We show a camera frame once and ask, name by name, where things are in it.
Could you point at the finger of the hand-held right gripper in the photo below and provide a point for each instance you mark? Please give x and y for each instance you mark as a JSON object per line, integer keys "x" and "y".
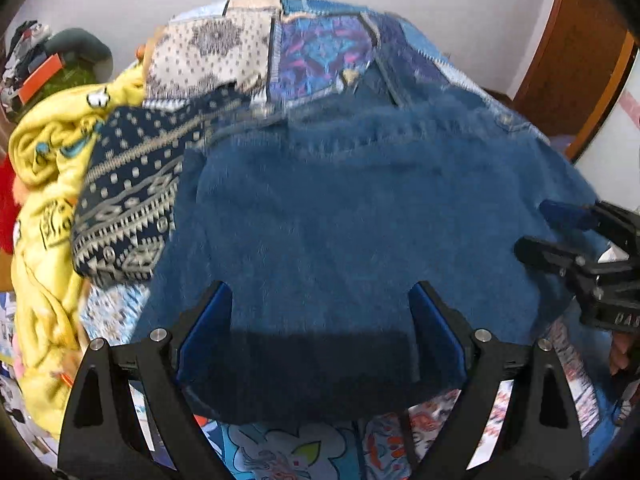
{"x": 545, "y": 255}
{"x": 562, "y": 212}

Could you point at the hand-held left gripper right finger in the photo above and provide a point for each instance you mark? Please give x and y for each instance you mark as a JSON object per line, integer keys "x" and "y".
{"x": 440, "y": 330}

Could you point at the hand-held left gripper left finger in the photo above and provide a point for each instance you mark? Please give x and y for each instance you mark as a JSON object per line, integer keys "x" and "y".
{"x": 205, "y": 330}

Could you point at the blue denim jacket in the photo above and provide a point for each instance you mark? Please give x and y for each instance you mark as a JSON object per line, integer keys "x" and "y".
{"x": 325, "y": 210}

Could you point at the pile of clothes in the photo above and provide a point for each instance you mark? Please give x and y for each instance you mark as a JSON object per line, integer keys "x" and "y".
{"x": 22, "y": 45}

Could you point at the person's right hand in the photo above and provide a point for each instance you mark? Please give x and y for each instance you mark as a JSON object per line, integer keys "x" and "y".
{"x": 620, "y": 352}

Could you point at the navy patterned cloth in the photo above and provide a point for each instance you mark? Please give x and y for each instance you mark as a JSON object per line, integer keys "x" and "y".
{"x": 130, "y": 200}

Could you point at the brown wooden door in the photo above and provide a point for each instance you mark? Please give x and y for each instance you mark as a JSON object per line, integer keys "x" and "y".
{"x": 565, "y": 60}

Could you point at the pile of papers and books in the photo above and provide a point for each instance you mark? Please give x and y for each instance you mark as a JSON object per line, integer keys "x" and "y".
{"x": 7, "y": 320}

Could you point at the red plush toy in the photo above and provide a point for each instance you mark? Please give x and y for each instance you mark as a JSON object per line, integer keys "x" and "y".
{"x": 7, "y": 210}

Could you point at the yellow cartoon blanket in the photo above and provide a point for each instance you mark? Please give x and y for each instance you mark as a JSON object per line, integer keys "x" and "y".
{"x": 45, "y": 160}

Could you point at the blue patchwork bedspread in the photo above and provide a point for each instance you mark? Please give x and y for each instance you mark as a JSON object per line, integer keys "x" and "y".
{"x": 320, "y": 50}

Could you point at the orange box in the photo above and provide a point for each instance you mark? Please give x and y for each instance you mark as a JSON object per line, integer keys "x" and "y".
{"x": 42, "y": 77}

